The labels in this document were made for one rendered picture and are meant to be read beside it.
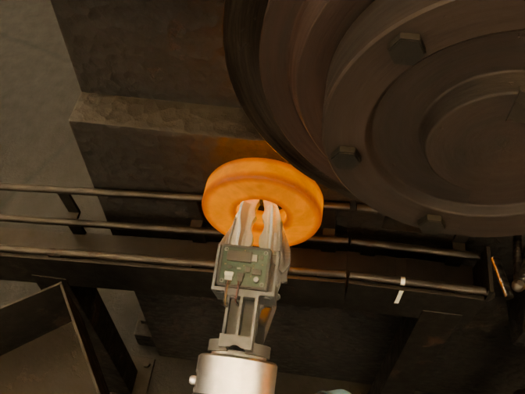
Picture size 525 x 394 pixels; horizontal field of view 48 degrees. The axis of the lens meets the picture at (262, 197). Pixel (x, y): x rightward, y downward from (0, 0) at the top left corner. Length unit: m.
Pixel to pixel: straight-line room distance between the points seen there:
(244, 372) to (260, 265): 0.12
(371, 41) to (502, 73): 0.10
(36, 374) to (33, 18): 1.79
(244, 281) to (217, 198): 0.14
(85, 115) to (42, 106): 1.33
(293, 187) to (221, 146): 0.14
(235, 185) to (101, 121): 0.22
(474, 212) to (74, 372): 0.62
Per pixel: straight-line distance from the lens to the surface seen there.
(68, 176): 1.94
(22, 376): 0.98
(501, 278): 0.72
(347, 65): 0.44
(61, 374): 0.95
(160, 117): 0.82
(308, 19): 0.48
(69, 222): 1.01
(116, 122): 0.83
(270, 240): 0.71
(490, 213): 0.58
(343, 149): 0.49
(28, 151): 2.05
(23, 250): 1.00
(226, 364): 0.65
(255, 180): 0.71
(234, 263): 0.67
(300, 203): 0.74
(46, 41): 2.43
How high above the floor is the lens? 1.46
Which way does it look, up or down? 54 degrees down
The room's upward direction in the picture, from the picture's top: straight up
